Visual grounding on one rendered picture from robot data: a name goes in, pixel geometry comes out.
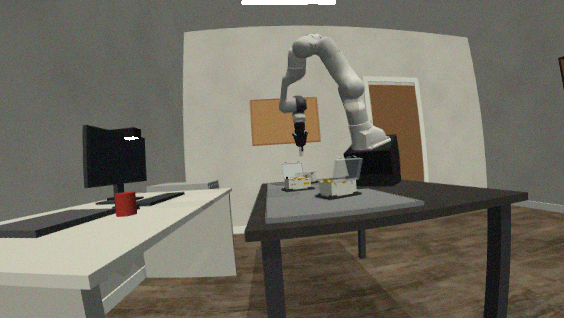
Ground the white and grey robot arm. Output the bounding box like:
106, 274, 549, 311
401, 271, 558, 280
279, 33, 391, 151

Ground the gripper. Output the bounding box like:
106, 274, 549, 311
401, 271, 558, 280
292, 122, 308, 156

